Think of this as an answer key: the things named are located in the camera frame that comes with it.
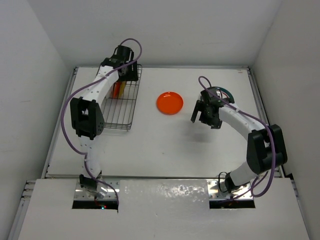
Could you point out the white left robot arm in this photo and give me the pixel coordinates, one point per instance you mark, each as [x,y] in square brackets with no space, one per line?
[87,117]

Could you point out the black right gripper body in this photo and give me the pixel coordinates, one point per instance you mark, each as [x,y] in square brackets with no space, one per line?
[210,120]

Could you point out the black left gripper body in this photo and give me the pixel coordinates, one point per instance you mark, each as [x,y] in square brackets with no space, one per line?
[130,74]

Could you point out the wire dish rack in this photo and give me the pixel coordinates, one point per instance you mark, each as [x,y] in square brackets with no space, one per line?
[119,112]

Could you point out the yellow plate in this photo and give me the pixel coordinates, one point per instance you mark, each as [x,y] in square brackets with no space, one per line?
[122,86]

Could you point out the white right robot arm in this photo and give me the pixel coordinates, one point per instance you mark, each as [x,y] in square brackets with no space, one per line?
[266,148]

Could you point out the white foam cover board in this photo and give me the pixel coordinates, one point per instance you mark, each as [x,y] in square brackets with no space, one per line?
[161,210]

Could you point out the metal base plate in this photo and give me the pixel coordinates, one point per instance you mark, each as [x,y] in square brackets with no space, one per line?
[102,193]
[216,191]

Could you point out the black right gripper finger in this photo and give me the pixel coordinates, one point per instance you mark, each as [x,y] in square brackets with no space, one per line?
[199,106]
[194,115]

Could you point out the orange plate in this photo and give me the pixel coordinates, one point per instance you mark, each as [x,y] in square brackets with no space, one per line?
[116,89]
[169,103]

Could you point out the white plate teal rim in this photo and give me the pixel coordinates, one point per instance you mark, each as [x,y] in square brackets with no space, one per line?
[222,93]

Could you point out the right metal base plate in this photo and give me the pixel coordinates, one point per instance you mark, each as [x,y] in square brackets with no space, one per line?
[216,191]

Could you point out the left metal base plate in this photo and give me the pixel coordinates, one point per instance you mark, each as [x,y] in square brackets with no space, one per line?
[102,193]

